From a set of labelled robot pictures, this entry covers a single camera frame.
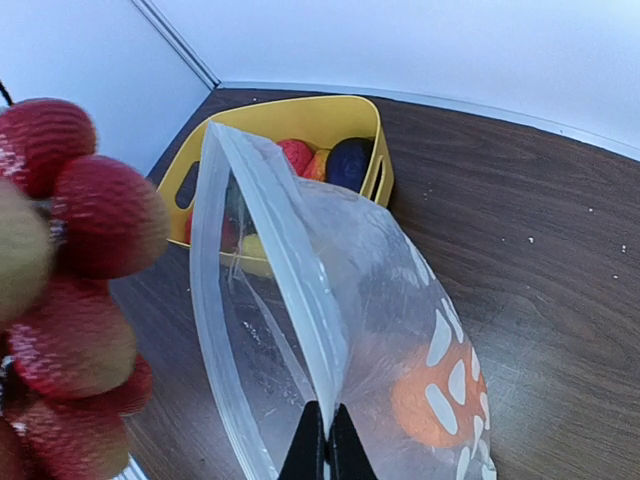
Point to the red orange toy mango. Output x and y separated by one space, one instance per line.
317 168

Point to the red lychee bunch toy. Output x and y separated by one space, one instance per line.
72 221

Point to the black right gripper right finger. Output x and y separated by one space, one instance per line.
347 459

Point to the purple toy eggplant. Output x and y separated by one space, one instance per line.
348 163

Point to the left aluminium corner post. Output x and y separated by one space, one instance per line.
162 25

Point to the yellow plastic basket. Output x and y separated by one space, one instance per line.
321 122

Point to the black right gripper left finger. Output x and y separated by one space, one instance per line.
305 459

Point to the orange toy fruit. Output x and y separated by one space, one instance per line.
445 404

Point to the clear polka dot zip bag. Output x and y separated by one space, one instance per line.
319 329

